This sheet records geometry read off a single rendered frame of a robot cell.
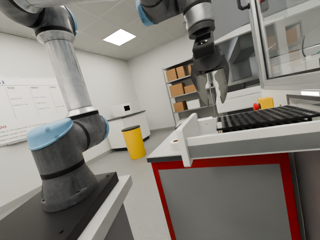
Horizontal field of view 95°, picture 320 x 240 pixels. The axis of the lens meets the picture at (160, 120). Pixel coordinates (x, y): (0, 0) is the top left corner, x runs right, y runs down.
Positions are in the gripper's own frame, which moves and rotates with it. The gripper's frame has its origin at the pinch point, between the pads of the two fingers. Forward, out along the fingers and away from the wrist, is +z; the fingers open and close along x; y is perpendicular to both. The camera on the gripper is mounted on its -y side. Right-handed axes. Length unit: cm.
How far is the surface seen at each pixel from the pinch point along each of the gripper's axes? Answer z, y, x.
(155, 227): 98, 50, 67
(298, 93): 4.2, 12.7, -23.0
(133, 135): 48, 201, 169
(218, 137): 9.1, -5.5, 0.6
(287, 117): 7.7, -0.5, -15.4
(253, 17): -32, 47, -23
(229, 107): 15, 87, -7
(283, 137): 10.7, -5.7, -12.4
